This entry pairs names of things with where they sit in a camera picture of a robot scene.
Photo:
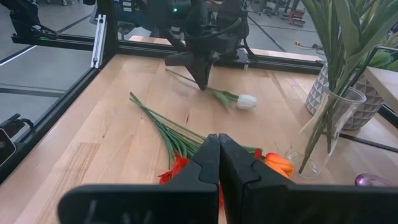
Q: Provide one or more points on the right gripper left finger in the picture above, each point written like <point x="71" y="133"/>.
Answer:
<point x="140" y="205"/>

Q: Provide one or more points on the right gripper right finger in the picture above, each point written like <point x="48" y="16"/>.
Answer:
<point x="280" y="205"/>

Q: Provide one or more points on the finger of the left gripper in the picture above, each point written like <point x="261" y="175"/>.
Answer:
<point x="197" y="71"/>
<point x="206" y="71"/>

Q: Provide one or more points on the orange artificial tulip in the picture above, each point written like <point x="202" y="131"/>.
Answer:
<point x="280" y="165"/>

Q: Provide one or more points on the white artificial tulip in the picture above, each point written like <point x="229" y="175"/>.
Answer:
<point x="247" y="101"/>

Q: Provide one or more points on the red artificial flower bunch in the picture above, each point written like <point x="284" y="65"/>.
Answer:
<point x="175" y="141"/>

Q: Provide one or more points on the pink glass vase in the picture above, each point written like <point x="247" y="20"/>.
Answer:
<point x="371" y="180"/>

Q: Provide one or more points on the clear glass vase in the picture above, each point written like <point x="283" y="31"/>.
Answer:
<point x="345" y="105"/>

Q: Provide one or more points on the pink artificial tulip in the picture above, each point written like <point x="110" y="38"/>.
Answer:
<point x="351" y="31"/>

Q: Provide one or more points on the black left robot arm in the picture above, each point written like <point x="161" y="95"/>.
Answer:
<point x="199" y="15"/>

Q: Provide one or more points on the red wheeled equipment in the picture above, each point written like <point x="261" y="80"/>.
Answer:
<point x="295" y="17"/>

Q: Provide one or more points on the succulent in patterned pot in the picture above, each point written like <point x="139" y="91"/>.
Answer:
<point x="368" y="109"/>

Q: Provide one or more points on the black rounded device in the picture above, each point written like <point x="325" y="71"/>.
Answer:
<point x="6" y="147"/>

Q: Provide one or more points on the silver aluminium bracket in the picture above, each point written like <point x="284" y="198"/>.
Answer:
<point x="99" y="40"/>

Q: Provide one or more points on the black metal table frame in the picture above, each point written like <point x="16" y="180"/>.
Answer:
<point x="62" y="102"/>

